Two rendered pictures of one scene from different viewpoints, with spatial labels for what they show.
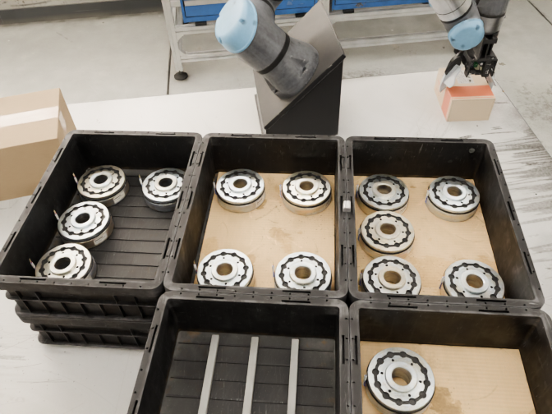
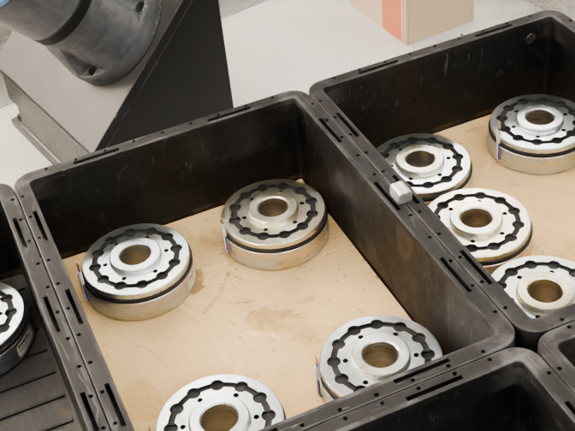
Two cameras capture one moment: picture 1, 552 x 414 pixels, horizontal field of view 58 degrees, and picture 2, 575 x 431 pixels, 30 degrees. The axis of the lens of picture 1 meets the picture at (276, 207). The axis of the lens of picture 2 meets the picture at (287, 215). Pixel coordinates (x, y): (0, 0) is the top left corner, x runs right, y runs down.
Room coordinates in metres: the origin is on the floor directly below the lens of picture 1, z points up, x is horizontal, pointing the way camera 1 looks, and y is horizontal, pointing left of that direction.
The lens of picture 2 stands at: (0.01, 0.28, 1.51)
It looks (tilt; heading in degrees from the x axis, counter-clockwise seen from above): 39 degrees down; 334
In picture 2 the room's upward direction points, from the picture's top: 6 degrees counter-clockwise
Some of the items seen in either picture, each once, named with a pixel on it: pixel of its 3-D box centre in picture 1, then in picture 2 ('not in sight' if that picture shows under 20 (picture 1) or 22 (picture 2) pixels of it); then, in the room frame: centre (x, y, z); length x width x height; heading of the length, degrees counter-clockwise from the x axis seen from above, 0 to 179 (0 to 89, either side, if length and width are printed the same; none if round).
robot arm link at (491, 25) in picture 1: (488, 20); not in sight; (1.19, -0.56, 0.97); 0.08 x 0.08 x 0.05
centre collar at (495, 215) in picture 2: (388, 229); (476, 219); (0.61, -0.21, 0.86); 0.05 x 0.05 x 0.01
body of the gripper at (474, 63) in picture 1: (480, 50); not in sight; (1.19, -0.56, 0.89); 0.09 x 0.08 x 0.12; 179
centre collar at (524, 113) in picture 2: (454, 191); (539, 119); (0.70, -0.36, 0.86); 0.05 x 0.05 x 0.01
